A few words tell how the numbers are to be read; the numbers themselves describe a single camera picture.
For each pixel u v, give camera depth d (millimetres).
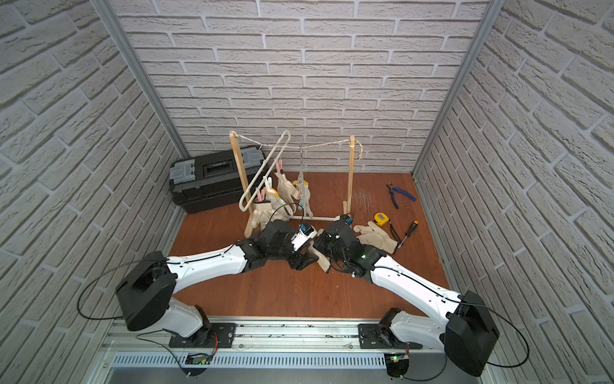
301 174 878
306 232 710
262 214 852
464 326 392
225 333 741
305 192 909
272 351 721
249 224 990
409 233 974
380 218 1003
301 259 722
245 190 854
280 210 914
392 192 1113
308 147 710
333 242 597
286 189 912
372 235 944
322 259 773
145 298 426
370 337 732
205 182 931
